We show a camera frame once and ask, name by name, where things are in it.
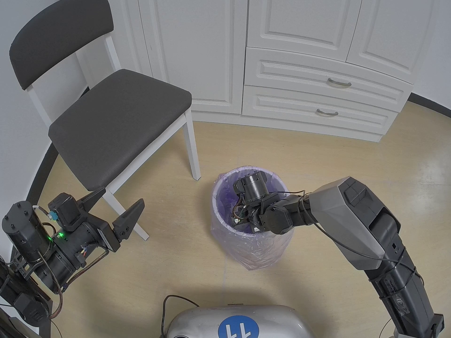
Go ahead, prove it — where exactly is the white chair with grey seat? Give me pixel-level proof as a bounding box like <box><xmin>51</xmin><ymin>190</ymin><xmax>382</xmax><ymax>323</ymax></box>
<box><xmin>9</xmin><ymin>0</ymin><xmax>202</xmax><ymax>241</ymax></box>

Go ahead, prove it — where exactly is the purple plastic bag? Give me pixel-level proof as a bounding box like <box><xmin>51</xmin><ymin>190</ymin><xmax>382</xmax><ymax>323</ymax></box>
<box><xmin>210</xmin><ymin>166</ymin><xmax>295</xmax><ymax>271</ymax></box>

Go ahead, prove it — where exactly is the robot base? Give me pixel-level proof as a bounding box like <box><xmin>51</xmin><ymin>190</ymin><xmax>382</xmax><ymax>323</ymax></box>
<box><xmin>169</xmin><ymin>305</ymin><xmax>319</xmax><ymax>338</ymax></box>

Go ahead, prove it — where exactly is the white trash bin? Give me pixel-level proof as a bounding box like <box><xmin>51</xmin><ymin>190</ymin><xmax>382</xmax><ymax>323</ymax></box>
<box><xmin>211</xmin><ymin>169</ymin><xmax>294</xmax><ymax>269</ymax></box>

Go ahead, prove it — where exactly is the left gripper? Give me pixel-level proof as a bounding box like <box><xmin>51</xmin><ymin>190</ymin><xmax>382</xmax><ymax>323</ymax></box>
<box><xmin>36</xmin><ymin>187</ymin><xmax>145</xmax><ymax>290</ymax></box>

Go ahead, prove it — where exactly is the white wardrobe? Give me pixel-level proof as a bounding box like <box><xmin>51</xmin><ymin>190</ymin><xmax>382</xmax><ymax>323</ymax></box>
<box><xmin>56</xmin><ymin>0</ymin><xmax>414</xmax><ymax>143</ymax></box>

